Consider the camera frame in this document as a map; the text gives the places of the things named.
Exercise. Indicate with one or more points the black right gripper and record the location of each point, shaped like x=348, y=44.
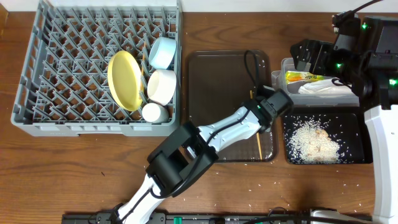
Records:
x=323, y=49

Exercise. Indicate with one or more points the wooden chopstick long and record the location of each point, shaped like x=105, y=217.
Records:
x=257, y=134

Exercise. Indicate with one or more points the white napkin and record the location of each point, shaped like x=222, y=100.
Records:
x=326, y=87

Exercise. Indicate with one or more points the green yellow snack wrapper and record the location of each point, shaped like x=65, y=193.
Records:
x=293, y=76

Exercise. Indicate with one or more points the pink bowl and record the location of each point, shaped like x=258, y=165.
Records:
x=161, y=86

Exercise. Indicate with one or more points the white cup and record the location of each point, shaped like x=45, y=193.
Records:
x=154, y=113

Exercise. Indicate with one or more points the light blue bowl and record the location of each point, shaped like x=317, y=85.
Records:
x=162, y=53

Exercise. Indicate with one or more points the yellow plate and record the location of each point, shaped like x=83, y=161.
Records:
x=124, y=80

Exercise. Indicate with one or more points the wooden chopstick short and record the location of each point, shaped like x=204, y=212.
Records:
x=143, y=64

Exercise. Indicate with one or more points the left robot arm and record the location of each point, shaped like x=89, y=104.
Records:
x=186, y=154

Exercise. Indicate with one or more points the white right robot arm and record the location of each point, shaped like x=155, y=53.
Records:
x=364, y=55

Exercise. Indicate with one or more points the clear plastic waste bin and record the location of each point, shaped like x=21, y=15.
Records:
x=279, y=82

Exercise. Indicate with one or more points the rice food waste pile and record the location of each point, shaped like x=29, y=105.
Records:
x=310, y=143

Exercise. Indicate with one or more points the black waste tray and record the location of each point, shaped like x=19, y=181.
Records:
x=345, y=125

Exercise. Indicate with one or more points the dark brown serving tray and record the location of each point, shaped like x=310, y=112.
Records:
x=217, y=85

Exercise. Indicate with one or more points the grey plastic dish rack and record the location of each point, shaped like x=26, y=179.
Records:
x=63, y=89

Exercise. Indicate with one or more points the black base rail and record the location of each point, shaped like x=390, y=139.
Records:
x=275, y=215

